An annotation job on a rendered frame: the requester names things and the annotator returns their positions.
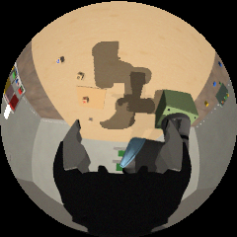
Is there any tan square mat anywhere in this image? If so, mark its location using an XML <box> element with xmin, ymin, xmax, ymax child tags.
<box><xmin>76</xmin><ymin>86</ymin><xmax>107</xmax><ymax>110</ymax></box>

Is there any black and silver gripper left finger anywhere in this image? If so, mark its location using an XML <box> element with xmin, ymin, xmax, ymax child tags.
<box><xmin>53</xmin><ymin>119</ymin><xmax>91</xmax><ymax>204</ymax></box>

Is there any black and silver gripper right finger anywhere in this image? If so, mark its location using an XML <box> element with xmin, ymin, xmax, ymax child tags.
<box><xmin>155</xmin><ymin>119</ymin><xmax>192</xmax><ymax>205</ymax></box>

